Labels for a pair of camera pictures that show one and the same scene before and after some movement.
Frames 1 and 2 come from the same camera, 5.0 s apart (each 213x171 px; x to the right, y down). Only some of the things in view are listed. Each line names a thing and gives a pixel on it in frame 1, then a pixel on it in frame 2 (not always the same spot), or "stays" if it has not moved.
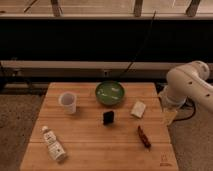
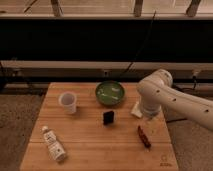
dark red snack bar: x=144 y=138 stays
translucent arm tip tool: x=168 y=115 to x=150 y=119
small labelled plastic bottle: x=54 y=145 stays
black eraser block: x=108 y=117 stays
